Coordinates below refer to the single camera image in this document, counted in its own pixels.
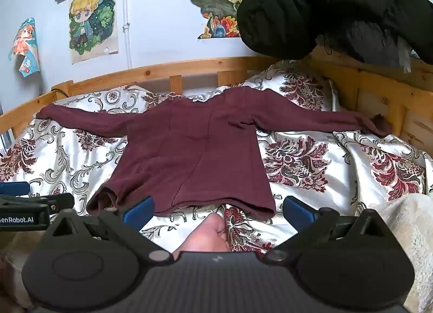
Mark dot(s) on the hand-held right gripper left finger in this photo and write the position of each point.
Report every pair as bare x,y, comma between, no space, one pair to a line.
139,213

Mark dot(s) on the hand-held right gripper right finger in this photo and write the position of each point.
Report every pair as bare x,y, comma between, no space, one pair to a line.
299,211

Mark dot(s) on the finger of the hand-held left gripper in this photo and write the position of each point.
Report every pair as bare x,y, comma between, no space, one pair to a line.
13,188
40,202

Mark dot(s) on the maroon long-sleeved sweater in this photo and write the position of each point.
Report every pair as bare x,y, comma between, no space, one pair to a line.
189,150

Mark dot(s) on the white floral bed blanket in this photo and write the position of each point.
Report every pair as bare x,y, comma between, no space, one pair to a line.
304,164

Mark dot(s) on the person's bare foot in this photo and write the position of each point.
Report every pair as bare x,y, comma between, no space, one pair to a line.
199,237

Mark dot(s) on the cream fluffy blanket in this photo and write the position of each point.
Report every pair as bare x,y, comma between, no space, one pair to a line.
412,225

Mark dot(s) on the grey fur cloth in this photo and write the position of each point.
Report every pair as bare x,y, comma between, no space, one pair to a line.
365,39

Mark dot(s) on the black fuzzy object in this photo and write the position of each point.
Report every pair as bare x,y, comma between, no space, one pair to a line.
321,1

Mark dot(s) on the small curled cartoon wall poster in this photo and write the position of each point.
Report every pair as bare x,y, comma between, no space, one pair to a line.
25,45

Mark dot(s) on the wooden bed frame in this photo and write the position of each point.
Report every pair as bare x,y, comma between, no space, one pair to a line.
203,64

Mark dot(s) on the blond cartoon child wall poster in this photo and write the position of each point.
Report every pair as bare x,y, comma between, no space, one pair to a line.
91,22

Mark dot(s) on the white wall pipe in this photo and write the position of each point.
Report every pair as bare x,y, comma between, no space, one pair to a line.
128,18

